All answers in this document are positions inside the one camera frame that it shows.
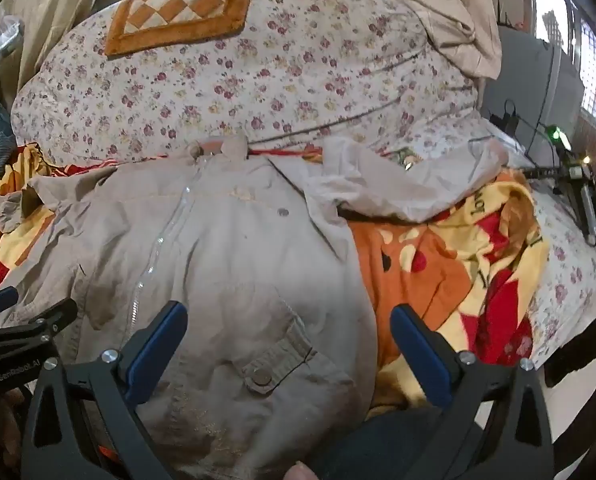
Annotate floral quilt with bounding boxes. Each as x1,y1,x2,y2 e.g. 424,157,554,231
10,0,484,161

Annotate clear plastic bag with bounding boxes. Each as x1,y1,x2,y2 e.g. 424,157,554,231
0,14,24,67

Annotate beige curtain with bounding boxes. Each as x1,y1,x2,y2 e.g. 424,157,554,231
0,0,108,106
328,0,501,80

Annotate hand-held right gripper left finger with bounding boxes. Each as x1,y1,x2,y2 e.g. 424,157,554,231
20,301,189,480

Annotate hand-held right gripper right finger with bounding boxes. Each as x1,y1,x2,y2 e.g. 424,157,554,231
390,304,561,480

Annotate black power adapter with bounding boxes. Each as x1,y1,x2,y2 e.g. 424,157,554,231
488,100,523,137

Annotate person's right hand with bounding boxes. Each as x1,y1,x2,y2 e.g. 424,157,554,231
284,462,319,480

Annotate black metal stand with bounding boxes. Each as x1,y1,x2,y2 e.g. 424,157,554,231
522,152,596,247

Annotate grey cabinet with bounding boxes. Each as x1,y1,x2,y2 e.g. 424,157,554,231
480,25,586,166

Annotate device with green light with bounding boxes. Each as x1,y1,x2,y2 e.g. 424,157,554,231
544,124,575,155

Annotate beige jacket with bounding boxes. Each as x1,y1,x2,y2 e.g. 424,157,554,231
0,130,509,480

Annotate dark cloth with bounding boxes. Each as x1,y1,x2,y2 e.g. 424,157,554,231
543,300,596,391

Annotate person's dark trouser leg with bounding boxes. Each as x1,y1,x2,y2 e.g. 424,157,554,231
323,400,459,480

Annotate orange checkered cushion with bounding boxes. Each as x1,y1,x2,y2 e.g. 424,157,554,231
102,0,261,57

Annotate small green object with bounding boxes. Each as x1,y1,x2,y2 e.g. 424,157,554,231
395,149,421,172

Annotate orange yellow printed blanket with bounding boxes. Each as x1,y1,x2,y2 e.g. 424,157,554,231
0,142,551,411

